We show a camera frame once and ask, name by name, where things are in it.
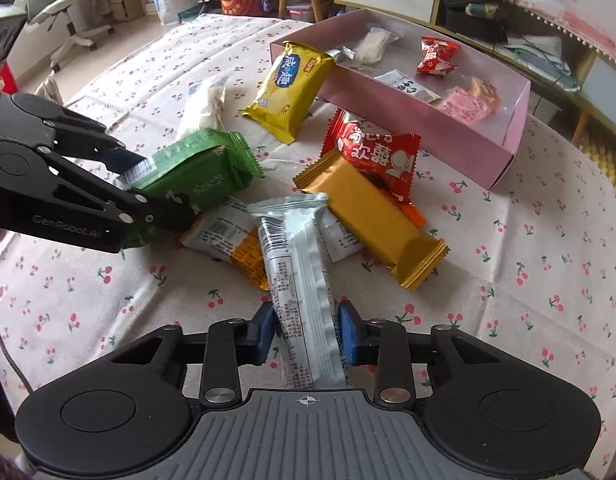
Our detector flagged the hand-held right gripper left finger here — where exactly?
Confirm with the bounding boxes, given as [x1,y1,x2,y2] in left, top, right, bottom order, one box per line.
[110,302,281,409]

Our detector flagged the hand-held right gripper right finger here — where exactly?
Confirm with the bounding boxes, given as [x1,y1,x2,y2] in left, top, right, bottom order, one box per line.
[337,299,507,407]

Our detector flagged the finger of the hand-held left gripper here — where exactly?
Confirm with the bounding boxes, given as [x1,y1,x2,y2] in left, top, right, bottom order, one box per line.
[35,145,197,234]
[10,93,149,172]

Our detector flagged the green snack packet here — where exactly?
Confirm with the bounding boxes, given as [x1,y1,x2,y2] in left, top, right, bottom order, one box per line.
[118,129,265,250]

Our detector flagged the silver long snack packet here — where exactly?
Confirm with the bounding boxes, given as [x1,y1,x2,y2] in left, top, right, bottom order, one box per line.
[248,192,355,391]

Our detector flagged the pink cardboard box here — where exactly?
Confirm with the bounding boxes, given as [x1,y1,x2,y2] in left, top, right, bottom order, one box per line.
[269,7,532,191]

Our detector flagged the pink snack packet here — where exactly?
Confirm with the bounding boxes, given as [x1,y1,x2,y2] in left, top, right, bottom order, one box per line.
[438,86,494,129]

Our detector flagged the white packet with grey print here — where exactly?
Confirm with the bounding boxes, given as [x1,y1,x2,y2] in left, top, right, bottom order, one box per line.
[374,69,441,106]

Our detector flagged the clear long snack packet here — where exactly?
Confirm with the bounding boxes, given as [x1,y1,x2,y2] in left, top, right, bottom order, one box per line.
[328,26,403,69]

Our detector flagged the brown biscuit packet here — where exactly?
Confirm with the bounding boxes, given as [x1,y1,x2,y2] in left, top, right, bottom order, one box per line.
[460,76,502,111]

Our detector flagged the red snack packet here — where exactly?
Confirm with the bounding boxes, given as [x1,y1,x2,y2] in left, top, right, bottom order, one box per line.
[322,109,423,206]
[417,36,461,77]

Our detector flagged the white and orange snack packet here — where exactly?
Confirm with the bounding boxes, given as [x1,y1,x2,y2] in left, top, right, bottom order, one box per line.
[180,199,271,292]

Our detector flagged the small white printed packet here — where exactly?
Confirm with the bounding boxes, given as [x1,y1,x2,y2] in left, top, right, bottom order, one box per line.
[318,210,367,264]

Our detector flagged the clear packet of white cakes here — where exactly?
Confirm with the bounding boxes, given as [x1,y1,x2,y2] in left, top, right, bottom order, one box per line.
[175,76,229,144]

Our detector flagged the gold snack packet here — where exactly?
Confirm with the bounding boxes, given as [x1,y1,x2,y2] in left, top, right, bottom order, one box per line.
[293,150,449,292]

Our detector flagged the white office chair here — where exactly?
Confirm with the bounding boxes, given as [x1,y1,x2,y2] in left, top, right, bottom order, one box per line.
[5,0,114,74]

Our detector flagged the orange-red snack packet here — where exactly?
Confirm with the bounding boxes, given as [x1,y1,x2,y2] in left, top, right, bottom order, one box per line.
[395,201,429,227]

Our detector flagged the cherry print tablecloth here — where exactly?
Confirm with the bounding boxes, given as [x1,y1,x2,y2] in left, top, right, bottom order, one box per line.
[0,14,616,443]

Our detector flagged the white shopping bag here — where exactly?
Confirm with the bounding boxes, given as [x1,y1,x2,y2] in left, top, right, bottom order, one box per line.
[155,0,209,26]

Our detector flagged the yellow snack packet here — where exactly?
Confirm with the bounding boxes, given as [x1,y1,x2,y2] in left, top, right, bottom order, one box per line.
[238,41,336,146]

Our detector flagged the person's purple clothing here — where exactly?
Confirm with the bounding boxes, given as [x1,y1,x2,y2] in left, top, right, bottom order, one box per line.
[0,437,31,480]

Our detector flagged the yellow egg tray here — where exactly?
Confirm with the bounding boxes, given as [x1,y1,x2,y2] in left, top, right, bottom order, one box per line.
[580,132,616,192]

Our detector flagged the wooden cabinet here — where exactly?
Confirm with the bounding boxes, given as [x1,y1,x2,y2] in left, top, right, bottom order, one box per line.
[255,0,616,128]

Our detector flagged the pile of papers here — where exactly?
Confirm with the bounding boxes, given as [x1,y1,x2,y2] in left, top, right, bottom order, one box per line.
[503,34,584,92]

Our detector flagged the black storage case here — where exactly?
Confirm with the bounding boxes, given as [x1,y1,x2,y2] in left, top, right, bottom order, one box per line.
[443,0,512,44]

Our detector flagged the light blue cabinet drawer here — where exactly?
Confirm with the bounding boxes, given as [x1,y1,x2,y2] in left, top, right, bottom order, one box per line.
[580,57,616,117]

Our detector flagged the pink printed cloth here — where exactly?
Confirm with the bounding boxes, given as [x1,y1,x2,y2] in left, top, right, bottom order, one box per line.
[410,0,616,69]

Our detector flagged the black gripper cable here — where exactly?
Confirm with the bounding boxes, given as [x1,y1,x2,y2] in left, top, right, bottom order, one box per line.
[0,275,36,392]

